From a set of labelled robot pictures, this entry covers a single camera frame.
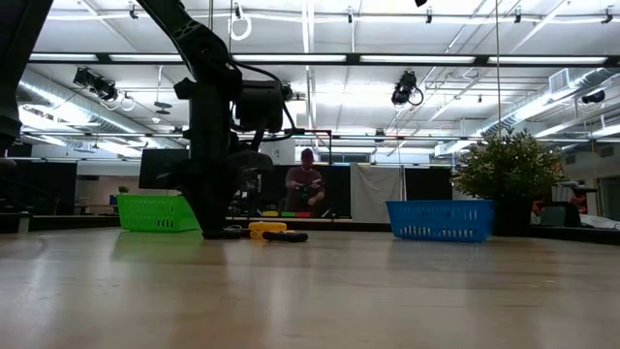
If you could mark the black monitor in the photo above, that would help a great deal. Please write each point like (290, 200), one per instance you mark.
(160, 169)

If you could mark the black case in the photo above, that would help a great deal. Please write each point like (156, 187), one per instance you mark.
(559, 215)

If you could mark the yellow block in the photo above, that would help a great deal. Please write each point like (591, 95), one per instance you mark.
(270, 213)

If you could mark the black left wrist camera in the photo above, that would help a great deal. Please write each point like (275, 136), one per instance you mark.
(261, 106)

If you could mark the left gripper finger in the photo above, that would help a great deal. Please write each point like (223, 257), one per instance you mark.
(204, 213)
(222, 213)

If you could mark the white sheet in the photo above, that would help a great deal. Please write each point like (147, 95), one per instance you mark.
(600, 222)

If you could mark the green potted plant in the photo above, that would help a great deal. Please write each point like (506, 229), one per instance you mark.
(508, 169)

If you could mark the black overhead beam with lights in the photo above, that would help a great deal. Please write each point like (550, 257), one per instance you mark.
(352, 59)

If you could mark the silver air duct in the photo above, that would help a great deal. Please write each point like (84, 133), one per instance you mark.
(581, 80)
(48, 102)

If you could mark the green block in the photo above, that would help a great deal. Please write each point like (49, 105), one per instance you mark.
(288, 214)

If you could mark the green plastic basket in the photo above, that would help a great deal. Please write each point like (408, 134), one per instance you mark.
(150, 213)

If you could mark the person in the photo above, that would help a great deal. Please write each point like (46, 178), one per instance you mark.
(305, 181)

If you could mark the red block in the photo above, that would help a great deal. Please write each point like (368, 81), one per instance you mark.
(303, 214)

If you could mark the blue plastic basket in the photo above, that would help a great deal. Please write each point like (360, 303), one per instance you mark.
(436, 220)

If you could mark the white cloth panel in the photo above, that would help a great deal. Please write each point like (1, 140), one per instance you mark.
(378, 194)

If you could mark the black ceiling camera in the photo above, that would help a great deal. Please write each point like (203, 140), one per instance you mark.
(97, 85)
(404, 89)
(593, 97)

